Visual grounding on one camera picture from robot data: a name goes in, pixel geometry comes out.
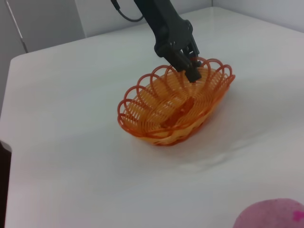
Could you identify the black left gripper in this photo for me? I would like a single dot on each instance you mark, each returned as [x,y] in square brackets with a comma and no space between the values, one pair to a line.
[166,26]

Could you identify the orange woven plastic basket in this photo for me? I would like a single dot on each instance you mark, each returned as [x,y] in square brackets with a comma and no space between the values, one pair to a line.
[187,105]

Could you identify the pink peach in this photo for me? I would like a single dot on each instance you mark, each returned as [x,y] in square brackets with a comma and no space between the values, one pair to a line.
[273,213]

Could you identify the dark rounded robot base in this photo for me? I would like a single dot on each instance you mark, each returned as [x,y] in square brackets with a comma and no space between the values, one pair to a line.
[4,185]

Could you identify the grey partition panel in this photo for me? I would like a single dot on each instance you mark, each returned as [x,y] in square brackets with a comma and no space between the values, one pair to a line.
[52,21]

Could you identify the metal rail strip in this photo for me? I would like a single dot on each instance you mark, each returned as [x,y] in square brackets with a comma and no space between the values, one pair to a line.
[16,26]

